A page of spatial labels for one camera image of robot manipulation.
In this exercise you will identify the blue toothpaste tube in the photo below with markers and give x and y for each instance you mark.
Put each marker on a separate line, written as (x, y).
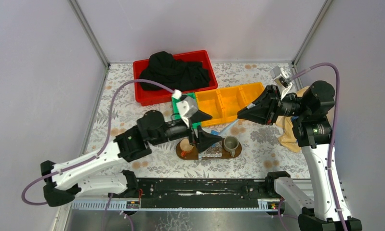
(215, 131)

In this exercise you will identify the yellow cloth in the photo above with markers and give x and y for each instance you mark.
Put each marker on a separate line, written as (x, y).
(287, 139)

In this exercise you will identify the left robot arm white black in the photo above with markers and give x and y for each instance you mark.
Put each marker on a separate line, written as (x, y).
(66, 181)

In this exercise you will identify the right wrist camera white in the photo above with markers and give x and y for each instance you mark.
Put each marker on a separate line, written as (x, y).
(282, 80)

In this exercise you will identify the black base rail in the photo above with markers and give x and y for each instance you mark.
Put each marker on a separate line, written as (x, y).
(192, 193)

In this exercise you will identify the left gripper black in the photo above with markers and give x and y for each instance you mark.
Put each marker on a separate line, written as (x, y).
(193, 134)

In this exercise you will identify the clear textured glass holder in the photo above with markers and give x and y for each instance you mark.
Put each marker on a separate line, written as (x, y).
(215, 151)

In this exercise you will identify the yellow bin with toothpaste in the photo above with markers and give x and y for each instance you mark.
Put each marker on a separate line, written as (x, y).
(232, 100)

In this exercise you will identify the green plastic bin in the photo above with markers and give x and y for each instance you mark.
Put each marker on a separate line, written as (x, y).
(191, 121)

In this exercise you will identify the orange cup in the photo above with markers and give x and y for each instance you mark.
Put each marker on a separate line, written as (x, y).
(185, 147)

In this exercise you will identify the grey cup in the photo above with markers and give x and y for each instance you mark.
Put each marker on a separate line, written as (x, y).
(231, 144)

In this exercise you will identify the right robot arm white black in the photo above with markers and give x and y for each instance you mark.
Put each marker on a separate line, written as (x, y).
(327, 209)

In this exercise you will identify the black cloth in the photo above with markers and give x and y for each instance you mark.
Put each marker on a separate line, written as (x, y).
(174, 73)

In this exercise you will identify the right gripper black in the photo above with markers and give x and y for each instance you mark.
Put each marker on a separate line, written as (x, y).
(267, 108)

